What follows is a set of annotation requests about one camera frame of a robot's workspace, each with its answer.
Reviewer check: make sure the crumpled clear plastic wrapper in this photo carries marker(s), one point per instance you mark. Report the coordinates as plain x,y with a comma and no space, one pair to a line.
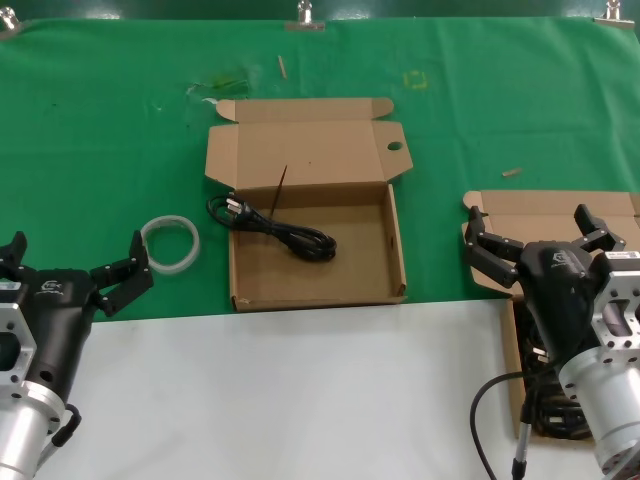
227,81

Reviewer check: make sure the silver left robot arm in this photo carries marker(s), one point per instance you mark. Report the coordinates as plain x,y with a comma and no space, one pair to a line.
20,435

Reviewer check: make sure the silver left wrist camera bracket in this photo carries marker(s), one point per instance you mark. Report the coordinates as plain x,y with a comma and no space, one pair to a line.
15,325

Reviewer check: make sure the thin wooden stick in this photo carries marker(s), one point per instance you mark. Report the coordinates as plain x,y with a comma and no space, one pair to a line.
282,66

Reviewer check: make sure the cardboard box with plain lid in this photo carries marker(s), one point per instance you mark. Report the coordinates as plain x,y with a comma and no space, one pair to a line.
530,205

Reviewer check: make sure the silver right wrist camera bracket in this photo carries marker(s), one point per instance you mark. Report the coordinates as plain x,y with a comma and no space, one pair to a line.
625,290

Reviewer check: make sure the clear tape roll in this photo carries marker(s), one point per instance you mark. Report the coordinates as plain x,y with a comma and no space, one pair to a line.
196,245

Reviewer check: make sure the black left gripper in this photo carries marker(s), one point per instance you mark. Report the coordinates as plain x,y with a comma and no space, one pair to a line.
60,320

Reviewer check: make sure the green table cloth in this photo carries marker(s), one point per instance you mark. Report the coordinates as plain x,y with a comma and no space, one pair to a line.
100,150

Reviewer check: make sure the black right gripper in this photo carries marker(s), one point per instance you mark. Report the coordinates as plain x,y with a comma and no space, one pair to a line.
557,295

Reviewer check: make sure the silver binder clip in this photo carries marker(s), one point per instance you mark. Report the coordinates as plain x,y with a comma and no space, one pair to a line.
305,22
7,25
612,17

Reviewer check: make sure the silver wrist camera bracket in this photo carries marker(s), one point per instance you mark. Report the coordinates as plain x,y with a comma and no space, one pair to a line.
625,290
15,325

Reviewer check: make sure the small wood chip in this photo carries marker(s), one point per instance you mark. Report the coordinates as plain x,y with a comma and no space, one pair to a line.
511,173

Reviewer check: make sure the cardboard box with holed flap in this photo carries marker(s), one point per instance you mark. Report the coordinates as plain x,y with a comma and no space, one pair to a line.
350,260

